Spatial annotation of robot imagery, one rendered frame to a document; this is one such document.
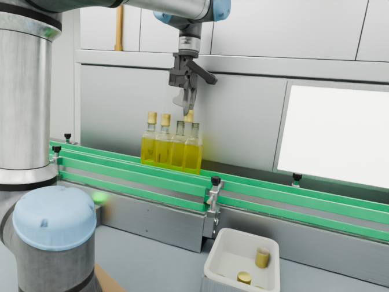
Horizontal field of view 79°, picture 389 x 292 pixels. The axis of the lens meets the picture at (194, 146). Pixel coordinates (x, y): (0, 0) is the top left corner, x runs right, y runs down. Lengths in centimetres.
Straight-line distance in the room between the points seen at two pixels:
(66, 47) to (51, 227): 533
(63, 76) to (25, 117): 518
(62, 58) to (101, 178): 491
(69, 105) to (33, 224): 521
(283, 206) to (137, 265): 48
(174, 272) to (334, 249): 48
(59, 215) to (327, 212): 71
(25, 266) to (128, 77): 86
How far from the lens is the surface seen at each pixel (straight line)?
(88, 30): 131
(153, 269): 76
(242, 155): 95
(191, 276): 74
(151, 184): 80
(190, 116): 84
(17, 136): 52
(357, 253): 89
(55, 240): 43
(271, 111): 92
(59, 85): 576
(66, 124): 569
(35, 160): 53
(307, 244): 86
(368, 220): 88
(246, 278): 67
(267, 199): 82
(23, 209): 45
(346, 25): 101
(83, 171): 96
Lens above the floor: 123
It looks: 12 degrees down
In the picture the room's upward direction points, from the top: 6 degrees clockwise
